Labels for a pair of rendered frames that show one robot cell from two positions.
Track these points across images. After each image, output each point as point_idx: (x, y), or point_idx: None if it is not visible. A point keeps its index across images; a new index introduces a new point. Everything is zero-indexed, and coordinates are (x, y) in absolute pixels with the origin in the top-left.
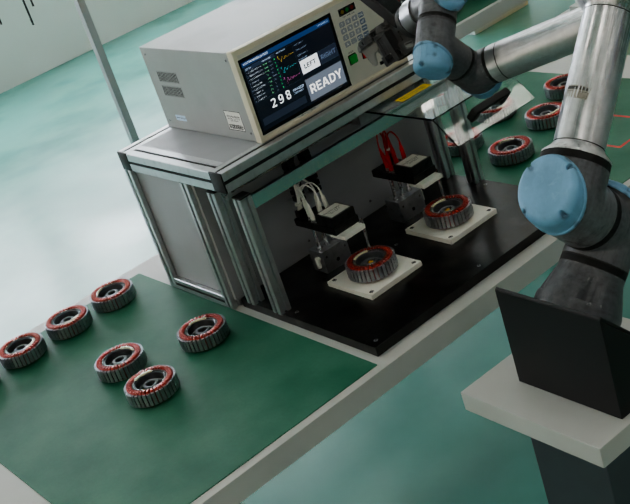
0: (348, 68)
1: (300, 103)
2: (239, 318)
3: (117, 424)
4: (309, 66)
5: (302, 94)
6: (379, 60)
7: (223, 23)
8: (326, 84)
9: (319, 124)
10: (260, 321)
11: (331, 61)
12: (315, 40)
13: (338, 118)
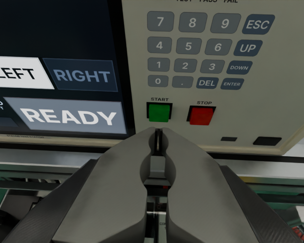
0: (139, 119)
1: None
2: None
3: None
4: (14, 78)
5: (2, 114)
6: (224, 135)
7: None
8: (71, 121)
9: (23, 169)
10: None
11: (91, 94)
12: (30, 23)
13: (70, 174)
